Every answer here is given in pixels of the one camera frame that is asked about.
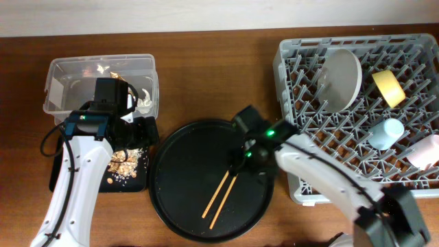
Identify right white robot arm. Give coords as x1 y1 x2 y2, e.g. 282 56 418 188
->
232 116 431 247

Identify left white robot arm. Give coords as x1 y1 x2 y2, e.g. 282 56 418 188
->
31 110 158 246

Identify grey round plate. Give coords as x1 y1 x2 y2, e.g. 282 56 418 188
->
318 49 362 113

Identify wooden chopstick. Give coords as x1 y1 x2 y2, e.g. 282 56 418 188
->
202 170 229 218
209 176 237 230

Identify white tissue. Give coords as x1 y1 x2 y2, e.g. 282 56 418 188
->
137 89 152 114

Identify food scraps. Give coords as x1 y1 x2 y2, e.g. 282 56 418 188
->
107 148 144 184

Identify black rectangular tray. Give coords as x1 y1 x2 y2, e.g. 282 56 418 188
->
49 129 151 193

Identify clear plastic waste bin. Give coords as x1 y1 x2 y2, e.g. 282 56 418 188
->
43 54 159 124

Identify gold snack wrapper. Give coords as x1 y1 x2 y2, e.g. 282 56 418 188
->
110 72 126 82

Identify yellow bowl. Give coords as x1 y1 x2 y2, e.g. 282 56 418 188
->
372 70 405 108

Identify blue cup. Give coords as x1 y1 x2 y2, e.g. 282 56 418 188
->
368 118 405 150

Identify round black serving tray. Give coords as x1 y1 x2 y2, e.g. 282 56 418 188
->
149 119 274 243

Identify pink cup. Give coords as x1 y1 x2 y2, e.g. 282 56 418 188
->
407 134 438 170

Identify grey dishwasher rack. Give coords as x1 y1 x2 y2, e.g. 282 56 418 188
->
273 34 438 198

